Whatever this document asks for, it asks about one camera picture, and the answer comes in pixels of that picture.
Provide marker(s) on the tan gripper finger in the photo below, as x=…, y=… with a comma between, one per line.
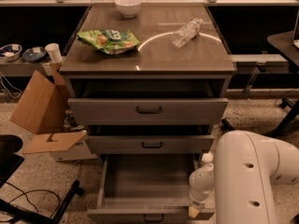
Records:
x=193, y=212

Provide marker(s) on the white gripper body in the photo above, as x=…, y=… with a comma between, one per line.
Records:
x=199, y=181

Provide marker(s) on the grey bottom drawer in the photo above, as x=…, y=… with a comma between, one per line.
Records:
x=146, y=189

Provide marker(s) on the grey drawer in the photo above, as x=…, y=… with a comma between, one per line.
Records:
x=202, y=111
x=146, y=189
x=164, y=144

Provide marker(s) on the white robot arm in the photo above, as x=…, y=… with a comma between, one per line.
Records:
x=247, y=165

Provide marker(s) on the grey middle drawer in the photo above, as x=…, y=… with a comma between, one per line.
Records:
x=164, y=144

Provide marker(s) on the grey drawer cabinet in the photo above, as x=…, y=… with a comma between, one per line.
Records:
x=155, y=70

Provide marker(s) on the grey top drawer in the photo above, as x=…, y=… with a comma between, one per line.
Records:
x=202, y=111

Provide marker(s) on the open cardboard box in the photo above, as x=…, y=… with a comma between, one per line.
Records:
x=41, y=111

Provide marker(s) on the white bottle behind cabinet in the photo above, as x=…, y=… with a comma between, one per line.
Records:
x=207, y=158

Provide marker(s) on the clear plastic water bottle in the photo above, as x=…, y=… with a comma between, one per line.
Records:
x=186, y=33

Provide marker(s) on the black table stand right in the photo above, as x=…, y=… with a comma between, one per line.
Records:
x=288, y=49

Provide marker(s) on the green chip bag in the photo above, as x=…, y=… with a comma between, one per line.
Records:
x=111, y=42

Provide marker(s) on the black chair with base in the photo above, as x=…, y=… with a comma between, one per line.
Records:
x=21, y=208

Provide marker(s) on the white bowl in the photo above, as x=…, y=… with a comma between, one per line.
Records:
x=128, y=8

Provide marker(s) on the white paper cup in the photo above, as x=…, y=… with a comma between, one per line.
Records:
x=54, y=52

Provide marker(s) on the dark blue small bowl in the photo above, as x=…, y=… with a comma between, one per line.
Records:
x=34, y=55

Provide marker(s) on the blue patterned bowl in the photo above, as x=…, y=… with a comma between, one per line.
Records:
x=10, y=52

